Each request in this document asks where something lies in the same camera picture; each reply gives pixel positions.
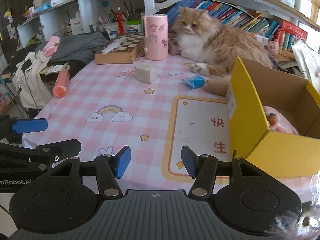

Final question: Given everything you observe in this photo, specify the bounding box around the pink pig toy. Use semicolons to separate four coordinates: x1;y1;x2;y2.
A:
267;40;280;57

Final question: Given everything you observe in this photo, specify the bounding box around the pink checkered desktop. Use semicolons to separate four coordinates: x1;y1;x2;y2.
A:
22;52;320;203

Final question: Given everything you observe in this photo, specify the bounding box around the grey cloth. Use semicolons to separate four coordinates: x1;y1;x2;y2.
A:
35;32;110;61

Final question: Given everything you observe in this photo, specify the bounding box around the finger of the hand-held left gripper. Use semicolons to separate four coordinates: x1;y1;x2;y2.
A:
0;114;48;144
0;139;82;172

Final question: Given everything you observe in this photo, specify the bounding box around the pile of papers and bags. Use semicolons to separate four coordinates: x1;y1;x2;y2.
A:
291;40;320;93

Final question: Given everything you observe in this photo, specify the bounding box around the white box with red label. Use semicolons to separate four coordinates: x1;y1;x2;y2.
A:
69;17;85;35

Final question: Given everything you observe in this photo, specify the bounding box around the green lid jar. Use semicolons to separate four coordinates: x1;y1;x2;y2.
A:
126;20;142;33

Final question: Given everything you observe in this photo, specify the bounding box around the orange and white cat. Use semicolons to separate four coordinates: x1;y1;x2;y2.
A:
171;6;275;97

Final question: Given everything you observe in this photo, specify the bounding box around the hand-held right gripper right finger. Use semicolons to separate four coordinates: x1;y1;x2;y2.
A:
181;145;269;197

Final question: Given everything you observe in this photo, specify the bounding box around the row of red books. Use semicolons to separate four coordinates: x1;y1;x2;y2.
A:
274;20;308;52

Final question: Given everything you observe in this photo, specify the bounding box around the pink fluffy plush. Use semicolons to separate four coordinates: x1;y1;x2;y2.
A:
262;105;300;135

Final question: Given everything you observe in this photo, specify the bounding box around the row of colourful books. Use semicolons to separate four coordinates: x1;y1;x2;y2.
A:
166;0;280;40

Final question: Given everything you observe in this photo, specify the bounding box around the yellow cardboard box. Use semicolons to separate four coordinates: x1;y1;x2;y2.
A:
226;56;320;178

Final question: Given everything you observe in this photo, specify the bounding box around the beige sponge block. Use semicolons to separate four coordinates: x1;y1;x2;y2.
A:
134;63;156;84

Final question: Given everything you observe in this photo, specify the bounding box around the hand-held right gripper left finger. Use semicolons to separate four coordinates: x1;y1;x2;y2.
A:
49;145;132;197

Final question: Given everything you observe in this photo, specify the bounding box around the white plastic case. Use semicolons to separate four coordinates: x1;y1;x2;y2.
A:
101;40;122;55

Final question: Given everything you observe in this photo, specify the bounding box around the pink glove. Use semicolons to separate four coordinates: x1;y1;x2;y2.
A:
43;35;61;57

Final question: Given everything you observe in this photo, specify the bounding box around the small white orange carton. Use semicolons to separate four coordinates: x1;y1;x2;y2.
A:
247;31;269;44

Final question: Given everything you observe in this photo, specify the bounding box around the white storage box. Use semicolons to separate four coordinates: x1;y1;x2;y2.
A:
295;0;313;12

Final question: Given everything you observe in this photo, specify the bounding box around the pink canister with stickers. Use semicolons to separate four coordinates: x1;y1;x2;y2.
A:
143;14;169;61

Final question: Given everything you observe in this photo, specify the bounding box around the wooden chessboard box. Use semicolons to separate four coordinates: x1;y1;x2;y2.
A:
95;33;145;65

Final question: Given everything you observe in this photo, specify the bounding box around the red tassel doll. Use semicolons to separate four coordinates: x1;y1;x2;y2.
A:
117;7;125;35

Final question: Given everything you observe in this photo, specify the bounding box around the blue wipes pack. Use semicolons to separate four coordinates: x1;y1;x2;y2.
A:
34;3;52;13

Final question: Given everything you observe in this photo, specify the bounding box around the orange tube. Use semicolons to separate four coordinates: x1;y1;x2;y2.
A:
52;65;71;99

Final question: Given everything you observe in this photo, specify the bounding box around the white garment with black print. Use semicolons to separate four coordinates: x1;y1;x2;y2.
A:
12;52;54;109

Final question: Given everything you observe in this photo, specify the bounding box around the pen holder with pens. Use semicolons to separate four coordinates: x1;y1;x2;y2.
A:
99;1;144;32

